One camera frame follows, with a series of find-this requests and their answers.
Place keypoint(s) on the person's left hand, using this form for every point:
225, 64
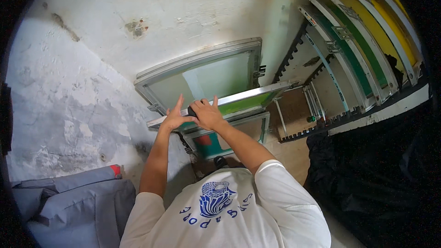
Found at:
175, 120

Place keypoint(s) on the person's right hand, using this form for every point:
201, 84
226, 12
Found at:
208, 117

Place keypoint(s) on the small black tool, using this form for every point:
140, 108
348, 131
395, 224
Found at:
191, 112

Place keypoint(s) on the aluminium screen frame bright green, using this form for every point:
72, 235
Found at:
246, 100

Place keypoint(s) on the white pipe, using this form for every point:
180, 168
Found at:
280, 117

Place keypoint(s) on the person's body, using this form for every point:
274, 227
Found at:
227, 213

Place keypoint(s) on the grey fabric bag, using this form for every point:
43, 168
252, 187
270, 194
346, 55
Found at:
82, 206

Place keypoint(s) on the rack of screen printing frames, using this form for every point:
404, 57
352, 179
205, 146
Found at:
355, 48

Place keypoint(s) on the black plastic sheet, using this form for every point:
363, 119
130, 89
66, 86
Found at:
372, 179

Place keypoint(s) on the screen frame red teal mesh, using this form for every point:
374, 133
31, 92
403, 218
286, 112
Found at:
210, 144

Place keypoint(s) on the large aluminium screen frame pale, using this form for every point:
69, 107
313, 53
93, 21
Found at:
210, 75

